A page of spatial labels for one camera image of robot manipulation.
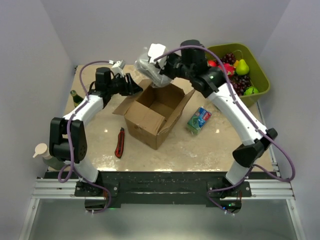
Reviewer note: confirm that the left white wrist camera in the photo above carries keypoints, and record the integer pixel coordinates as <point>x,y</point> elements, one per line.
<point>117,68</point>

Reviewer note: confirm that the green pear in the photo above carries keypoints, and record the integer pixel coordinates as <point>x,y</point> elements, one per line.
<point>242,68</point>

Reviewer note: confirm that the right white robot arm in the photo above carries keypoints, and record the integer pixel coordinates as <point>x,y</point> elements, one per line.
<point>189,62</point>

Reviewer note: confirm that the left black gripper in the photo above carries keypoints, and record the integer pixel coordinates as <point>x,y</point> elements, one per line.
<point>130,88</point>

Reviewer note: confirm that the dark grape bunch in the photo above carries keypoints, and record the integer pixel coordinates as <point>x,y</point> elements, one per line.
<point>229,58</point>
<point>240,83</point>

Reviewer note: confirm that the lower dark grape bunch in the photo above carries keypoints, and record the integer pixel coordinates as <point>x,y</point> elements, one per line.
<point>240,83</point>

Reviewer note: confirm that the purple white wavy packet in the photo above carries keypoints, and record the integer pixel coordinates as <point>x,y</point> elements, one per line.
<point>149,70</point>

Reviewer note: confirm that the near green glass bottle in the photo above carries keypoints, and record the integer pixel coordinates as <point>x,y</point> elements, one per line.
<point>77,99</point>

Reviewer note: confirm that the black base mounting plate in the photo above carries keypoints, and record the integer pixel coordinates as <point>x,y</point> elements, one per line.
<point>116,188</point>

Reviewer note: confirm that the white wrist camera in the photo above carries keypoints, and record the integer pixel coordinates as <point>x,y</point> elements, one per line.
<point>117,68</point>
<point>156,50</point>

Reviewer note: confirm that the brown cardboard express box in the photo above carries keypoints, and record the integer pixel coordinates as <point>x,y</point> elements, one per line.
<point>151,114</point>

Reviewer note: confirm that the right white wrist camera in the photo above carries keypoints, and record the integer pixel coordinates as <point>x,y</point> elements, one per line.
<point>156,50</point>

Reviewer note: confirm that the red black utility knife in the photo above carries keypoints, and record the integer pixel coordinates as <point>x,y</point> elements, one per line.
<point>120,143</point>

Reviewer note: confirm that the upper dark grape bunch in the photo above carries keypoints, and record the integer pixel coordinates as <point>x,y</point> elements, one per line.
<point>229,58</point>

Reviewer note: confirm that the red apple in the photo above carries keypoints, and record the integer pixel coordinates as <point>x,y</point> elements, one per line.
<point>212,63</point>

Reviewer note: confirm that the green blue tissue pack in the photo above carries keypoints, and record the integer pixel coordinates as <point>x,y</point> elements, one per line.
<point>198,120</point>

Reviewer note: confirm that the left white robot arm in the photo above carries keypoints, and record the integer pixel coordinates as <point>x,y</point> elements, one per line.
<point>67,139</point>

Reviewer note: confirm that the green round fruit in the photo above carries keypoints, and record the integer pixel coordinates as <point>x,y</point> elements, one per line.
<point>250,91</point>

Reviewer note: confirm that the pink dragon fruit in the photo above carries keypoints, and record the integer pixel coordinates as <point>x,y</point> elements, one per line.
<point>230,69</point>

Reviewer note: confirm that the green plastic fruit bin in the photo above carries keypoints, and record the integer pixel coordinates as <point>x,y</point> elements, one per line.
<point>256,74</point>

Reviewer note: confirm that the beige pump dispenser bottle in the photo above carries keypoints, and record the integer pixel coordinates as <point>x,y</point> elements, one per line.
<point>42,150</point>

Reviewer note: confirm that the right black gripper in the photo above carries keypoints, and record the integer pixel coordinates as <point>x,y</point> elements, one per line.
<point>165,70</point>

